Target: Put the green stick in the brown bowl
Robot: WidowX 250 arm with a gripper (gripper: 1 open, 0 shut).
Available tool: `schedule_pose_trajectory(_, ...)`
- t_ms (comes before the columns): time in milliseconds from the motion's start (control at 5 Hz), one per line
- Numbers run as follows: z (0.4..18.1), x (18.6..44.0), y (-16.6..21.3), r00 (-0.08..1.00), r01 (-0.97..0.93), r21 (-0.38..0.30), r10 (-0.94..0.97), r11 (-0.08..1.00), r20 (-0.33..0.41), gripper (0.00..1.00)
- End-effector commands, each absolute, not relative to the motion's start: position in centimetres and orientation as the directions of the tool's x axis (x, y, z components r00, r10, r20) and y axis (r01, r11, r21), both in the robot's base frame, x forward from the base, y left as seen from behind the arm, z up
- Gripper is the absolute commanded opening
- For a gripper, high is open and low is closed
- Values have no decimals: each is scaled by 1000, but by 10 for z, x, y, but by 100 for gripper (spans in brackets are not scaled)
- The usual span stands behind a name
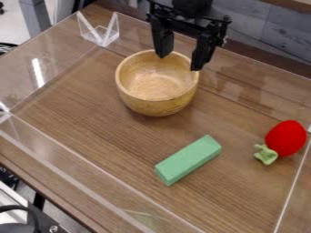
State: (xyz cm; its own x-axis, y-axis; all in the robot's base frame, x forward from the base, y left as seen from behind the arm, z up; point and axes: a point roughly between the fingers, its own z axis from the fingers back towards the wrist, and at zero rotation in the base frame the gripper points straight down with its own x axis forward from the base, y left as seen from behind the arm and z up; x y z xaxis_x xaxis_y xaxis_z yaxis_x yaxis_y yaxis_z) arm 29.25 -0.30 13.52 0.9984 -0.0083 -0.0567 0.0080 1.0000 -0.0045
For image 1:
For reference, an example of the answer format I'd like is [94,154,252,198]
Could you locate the red plush strawberry toy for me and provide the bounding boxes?
[253,120,306,166]

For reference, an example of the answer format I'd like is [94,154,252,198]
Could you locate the grey post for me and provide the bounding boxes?
[18,0,50,37]

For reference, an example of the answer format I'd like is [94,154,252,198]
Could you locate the clear acrylic corner bracket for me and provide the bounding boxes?
[75,11,120,47]

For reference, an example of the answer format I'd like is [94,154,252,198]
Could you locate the clear acrylic enclosure wall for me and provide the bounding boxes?
[0,93,311,233]

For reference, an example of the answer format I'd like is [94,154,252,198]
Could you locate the light wooden bowl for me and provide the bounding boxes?
[114,50,198,117]

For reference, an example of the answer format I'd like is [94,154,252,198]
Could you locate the black metal bracket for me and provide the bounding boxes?
[26,204,70,233]

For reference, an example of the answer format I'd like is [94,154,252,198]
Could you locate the black cable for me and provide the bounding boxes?
[0,204,41,233]

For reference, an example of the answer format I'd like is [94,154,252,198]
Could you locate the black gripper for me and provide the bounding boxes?
[146,0,232,71]

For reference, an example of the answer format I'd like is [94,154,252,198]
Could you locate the green rectangular block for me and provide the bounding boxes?
[154,135,222,187]

